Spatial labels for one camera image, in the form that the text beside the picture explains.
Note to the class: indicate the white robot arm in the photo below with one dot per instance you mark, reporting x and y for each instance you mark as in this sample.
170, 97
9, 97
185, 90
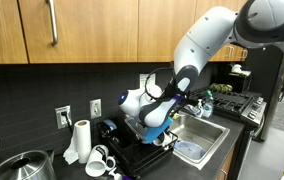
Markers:
208, 36

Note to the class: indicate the white mug with black print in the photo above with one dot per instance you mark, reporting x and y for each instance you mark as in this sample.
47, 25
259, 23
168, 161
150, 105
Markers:
95, 163

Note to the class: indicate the blue tape roll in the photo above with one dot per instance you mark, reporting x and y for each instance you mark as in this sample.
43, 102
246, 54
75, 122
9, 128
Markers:
110, 124

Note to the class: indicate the clear soap pump bottle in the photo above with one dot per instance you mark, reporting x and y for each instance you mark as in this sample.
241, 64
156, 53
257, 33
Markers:
199, 108

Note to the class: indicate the wooden cabinet door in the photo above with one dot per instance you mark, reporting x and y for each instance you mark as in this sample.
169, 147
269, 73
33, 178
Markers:
222, 53
92, 30
162, 30
5, 33

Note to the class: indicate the clear bottle green cap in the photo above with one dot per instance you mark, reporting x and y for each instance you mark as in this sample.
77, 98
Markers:
208, 106

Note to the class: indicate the stainless steel sink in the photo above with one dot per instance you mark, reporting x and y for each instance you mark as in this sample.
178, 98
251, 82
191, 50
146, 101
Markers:
202, 130

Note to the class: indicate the white paper towel roll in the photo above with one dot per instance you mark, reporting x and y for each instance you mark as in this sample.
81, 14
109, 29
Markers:
82, 140

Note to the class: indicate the green patterned item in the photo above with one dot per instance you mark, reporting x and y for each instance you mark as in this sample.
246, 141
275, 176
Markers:
221, 87

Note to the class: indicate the black power plug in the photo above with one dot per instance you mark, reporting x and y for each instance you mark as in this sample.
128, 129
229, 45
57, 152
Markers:
65, 116

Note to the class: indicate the purple pump bottle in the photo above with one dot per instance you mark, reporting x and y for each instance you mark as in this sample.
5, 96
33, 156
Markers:
114, 174

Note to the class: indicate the black gas stove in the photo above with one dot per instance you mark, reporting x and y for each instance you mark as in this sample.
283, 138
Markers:
235, 103

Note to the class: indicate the white countertop item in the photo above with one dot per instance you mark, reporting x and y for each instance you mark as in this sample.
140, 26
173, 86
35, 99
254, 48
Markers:
237, 69

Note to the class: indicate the dark refrigerator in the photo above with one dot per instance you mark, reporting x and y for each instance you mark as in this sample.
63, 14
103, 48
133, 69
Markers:
265, 73

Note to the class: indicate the white paper wall sign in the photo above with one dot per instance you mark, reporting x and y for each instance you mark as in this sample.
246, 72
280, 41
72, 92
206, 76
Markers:
143, 80

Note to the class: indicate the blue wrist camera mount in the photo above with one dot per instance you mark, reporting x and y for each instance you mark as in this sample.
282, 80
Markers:
157, 131

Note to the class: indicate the grey wall power outlet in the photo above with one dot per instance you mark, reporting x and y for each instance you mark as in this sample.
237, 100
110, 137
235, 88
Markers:
58, 121

